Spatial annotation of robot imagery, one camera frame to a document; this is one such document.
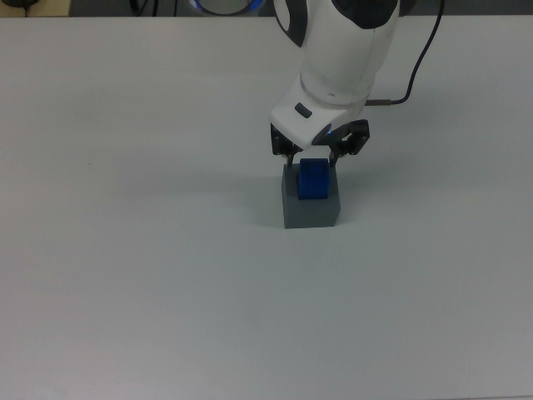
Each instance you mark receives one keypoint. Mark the blue block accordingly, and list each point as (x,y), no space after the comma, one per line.
(313,181)

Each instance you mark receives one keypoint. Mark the grey hollow cuboid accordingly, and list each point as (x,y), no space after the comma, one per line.
(310,214)

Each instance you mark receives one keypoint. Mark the black object on floor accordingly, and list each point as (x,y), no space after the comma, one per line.
(24,2)

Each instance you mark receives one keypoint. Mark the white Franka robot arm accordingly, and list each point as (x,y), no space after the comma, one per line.
(341,54)

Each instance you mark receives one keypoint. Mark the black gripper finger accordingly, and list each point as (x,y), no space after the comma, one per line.
(352,137)
(282,143)

